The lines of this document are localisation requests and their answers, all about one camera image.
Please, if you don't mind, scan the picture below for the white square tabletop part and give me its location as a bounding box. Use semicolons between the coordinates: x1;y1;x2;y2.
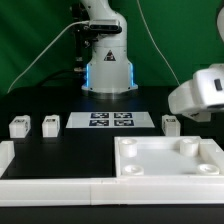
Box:
114;136;224;177

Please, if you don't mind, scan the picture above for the white cable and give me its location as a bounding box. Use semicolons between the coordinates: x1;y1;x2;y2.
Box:
6;20;91;94
135;0;182;88

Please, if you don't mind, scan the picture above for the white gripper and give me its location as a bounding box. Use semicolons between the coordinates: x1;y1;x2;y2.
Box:
193;64;224;122

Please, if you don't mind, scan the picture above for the white front obstacle bar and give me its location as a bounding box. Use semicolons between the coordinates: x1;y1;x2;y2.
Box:
0;175;224;207

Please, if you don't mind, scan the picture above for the white right obstacle block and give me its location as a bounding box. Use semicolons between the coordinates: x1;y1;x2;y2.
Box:
199;139;224;169

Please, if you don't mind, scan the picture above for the white cable left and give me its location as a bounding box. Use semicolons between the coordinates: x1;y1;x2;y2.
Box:
6;20;91;94

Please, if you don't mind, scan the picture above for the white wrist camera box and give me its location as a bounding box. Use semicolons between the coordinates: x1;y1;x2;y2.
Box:
168;80;196;114

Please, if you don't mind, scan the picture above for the white sheet with markers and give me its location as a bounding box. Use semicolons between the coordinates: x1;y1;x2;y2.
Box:
66;112;154;128

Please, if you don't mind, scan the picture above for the black post behind robot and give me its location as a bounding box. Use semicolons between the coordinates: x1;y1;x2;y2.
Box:
70;3;84;72

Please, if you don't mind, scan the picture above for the white obstacle block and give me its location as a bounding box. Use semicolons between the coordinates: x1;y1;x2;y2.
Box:
0;141;15;178
199;139;224;169

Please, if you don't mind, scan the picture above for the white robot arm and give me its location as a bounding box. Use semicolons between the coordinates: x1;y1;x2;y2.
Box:
80;0;224;122

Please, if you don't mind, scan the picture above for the white cable right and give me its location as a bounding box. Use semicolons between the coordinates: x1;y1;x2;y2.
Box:
135;0;182;88

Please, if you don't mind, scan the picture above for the white left obstacle block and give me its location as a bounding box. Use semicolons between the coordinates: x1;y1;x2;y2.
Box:
0;141;15;178

